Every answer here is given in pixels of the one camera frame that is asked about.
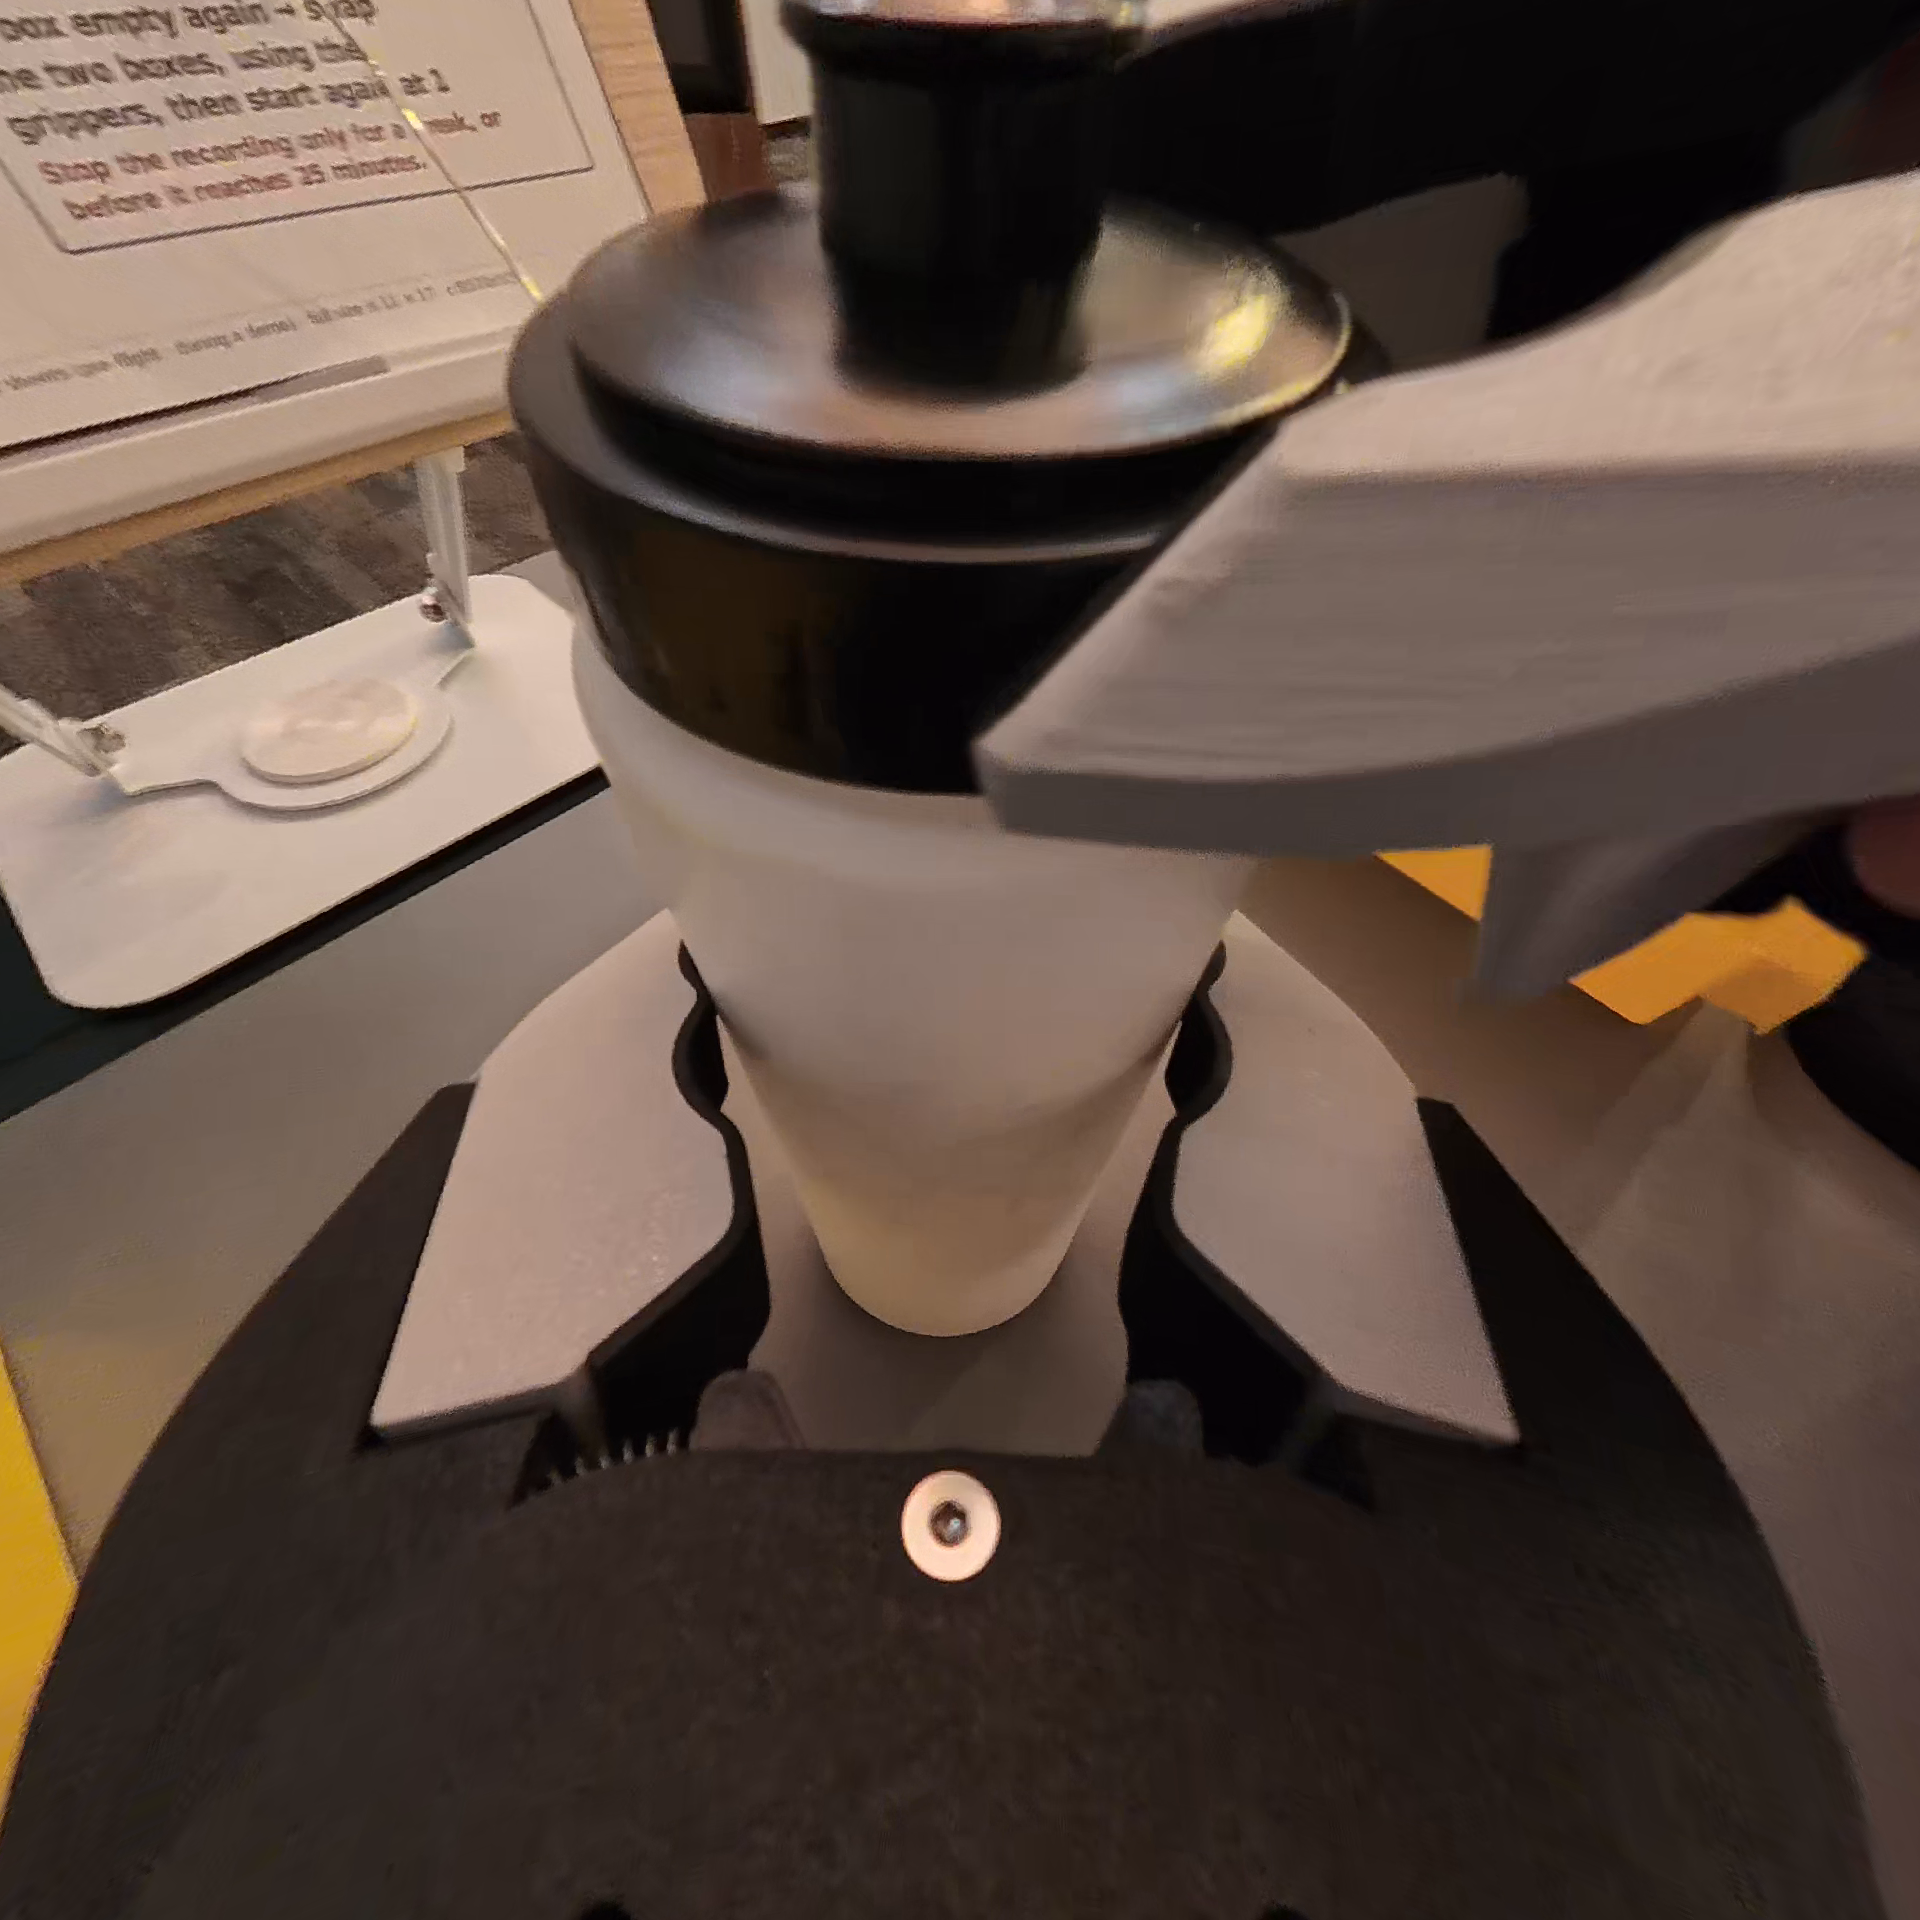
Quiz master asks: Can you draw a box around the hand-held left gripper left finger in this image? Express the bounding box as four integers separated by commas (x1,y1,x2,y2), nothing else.
368,915,775,1453

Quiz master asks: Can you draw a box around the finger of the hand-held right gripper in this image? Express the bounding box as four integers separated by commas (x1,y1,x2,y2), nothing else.
972,163,1920,1007

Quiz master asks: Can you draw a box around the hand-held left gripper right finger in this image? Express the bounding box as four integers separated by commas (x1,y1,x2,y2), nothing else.
1118,919,1520,1470

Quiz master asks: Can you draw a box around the yellow plastic bin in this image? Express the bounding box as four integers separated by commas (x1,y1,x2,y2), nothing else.
0,1342,79,1779
1376,844,1875,1038

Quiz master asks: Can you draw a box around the white plastic bottle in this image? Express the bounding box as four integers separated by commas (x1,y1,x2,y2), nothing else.
569,631,1261,1339

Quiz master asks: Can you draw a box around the black bottle lid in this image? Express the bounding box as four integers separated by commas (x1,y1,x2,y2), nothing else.
508,0,1389,801

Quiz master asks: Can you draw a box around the white stand base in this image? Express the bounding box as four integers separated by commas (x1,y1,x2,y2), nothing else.
0,570,607,1010

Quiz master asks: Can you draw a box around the round white disc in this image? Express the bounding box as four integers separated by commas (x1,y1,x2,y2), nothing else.
237,674,425,789

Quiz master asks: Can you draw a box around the instruction sheet on stand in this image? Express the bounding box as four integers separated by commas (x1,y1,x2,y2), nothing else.
0,0,711,589

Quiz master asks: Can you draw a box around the white paper sign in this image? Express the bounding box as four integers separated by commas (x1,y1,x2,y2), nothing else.
0,0,653,453

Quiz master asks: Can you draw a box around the metal stand bracket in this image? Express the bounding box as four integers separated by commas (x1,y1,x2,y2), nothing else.
0,449,483,818

